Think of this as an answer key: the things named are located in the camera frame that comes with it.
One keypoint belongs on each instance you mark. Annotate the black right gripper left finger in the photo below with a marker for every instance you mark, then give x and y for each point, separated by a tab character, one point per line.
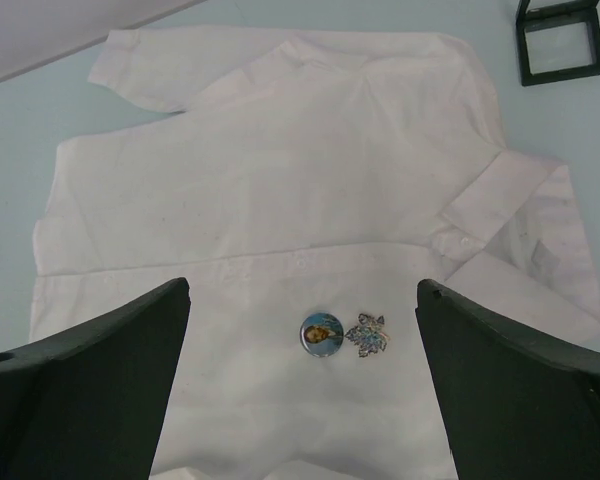
90	401

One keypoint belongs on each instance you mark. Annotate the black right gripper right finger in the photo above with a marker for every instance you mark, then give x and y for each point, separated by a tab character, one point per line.
516	403

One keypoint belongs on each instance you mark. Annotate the gold maple leaf brooch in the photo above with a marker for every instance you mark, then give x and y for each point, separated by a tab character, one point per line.
368	335

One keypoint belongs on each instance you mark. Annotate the white button-up shirt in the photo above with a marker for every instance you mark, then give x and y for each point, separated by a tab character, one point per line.
298	172

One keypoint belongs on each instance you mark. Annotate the round blue pin badge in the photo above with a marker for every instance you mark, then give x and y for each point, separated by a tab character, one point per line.
321	334

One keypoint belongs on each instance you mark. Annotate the black display box right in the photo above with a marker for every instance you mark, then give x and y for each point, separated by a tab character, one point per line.
557	41

